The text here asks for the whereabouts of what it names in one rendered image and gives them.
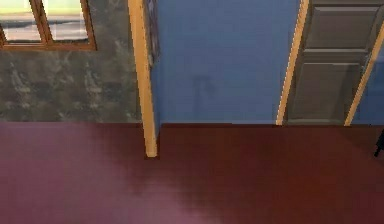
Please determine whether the brown framed window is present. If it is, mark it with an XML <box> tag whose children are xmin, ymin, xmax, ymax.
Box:
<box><xmin>0</xmin><ymin>0</ymin><xmax>98</xmax><ymax>52</ymax></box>

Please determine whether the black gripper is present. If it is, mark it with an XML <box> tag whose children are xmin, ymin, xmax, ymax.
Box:
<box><xmin>373</xmin><ymin>129</ymin><xmax>384</xmax><ymax>158</ymax></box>

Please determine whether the dark grey panelled door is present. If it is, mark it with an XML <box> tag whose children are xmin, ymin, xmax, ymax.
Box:
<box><xmin>283</xmin><ymin>0</ymin><xmax>384</xmax><ymax>126</ymax></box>

